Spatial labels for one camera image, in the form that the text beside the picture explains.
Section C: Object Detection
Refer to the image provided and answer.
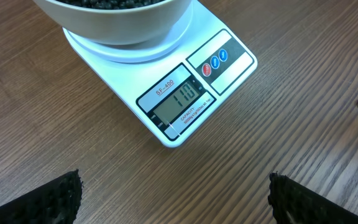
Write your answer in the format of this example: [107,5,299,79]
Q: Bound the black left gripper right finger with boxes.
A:
[268,173,358,224]

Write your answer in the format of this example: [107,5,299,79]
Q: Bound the black beans in bowl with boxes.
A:
[57,0,163,10]

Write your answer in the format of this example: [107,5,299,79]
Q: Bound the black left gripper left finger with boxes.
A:
[0,170,83,224]

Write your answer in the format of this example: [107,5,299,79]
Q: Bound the white digital kitchen scale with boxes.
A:
[65,1,258,147]

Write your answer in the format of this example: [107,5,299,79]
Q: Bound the white bowl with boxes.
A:
[34,0,192,45]

